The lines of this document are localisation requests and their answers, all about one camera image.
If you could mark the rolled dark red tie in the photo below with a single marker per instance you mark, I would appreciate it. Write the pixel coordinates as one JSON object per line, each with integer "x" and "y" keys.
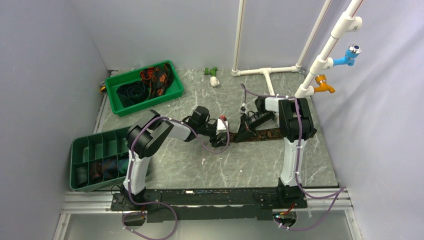
{"x": 95, "y": 172}

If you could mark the orange faucet tap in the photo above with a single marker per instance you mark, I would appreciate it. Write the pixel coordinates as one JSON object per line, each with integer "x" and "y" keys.
{"x": 323, "y": 86}

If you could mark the green open tray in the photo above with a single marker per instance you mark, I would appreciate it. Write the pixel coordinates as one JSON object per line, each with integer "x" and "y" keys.
{"x": 112, "y": 83}

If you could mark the white pvc pipe frame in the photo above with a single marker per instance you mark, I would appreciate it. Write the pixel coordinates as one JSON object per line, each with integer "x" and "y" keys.
{"x": 347, "y": 22}

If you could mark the blue faucet tap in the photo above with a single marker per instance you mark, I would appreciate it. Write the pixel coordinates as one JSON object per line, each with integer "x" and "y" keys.
{"x": 351, "y": 54}

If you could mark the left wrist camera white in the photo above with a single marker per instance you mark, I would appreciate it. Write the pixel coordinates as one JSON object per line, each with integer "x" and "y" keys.
{"x": 222, "y": 125}

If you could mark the brown patterned necktie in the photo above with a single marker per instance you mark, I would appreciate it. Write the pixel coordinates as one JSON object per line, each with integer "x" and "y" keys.
{"x": 258, "y": 136}

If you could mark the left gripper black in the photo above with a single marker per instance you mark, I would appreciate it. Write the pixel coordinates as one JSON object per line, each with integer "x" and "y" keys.
{"x": 219, "y": 143}

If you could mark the orange black tie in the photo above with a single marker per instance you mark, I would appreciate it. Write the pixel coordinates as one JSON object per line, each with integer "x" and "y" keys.
{"x": 158, "y": 78}

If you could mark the dark teal tie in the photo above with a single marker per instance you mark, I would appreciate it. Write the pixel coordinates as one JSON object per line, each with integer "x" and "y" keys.
{"x": 133, "y": 93}

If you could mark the white pipe fitting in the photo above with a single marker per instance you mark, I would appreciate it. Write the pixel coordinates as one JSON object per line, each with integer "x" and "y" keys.
{"x": 214, "y": 82}

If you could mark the rolled dark green tie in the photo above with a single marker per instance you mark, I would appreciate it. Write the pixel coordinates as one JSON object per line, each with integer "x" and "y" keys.
{"x": 122, "y": 166}

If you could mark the green pipe fitting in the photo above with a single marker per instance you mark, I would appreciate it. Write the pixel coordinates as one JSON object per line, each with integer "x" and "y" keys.
{"x": 211, "y": 71}

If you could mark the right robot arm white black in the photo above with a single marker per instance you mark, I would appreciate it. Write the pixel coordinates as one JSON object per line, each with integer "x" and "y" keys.
{"x": 296, "y": 126}

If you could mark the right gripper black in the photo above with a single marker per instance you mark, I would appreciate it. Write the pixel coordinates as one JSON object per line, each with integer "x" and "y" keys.
{"x": 245, "y": 129}

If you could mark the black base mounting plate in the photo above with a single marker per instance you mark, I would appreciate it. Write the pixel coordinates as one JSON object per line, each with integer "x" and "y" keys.
{"x": 260, "y": 203}

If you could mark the aluminium rail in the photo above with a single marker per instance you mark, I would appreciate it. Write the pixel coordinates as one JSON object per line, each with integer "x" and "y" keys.
{"x": 100, "y": 202}

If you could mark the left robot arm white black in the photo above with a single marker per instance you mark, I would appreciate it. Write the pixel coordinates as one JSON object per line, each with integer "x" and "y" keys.
{"x": 147, "y": 136}

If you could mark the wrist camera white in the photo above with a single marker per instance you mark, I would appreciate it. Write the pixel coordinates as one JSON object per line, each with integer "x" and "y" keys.
{"x": 244, "y": 109}
{"x": 222, "y": 125}

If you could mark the yellow clamp at table edge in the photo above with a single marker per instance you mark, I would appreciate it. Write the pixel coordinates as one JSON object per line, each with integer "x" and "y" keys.
{"x": 102, "y": 88}

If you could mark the rolled navy plaid tie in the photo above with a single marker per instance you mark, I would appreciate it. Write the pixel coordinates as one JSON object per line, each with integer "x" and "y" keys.
{"x": 109, "y": 168}

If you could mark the green compartment organizer tray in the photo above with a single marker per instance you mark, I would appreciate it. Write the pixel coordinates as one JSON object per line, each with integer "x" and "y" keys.
{"x": 96, "y": 148}

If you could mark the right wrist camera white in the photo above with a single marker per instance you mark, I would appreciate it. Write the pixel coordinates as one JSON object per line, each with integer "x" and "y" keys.
{"x": 244, "y": 109}

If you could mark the rolled black tie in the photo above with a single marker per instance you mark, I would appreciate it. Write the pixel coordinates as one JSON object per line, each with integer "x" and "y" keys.
{"x": 81, "y": 176}

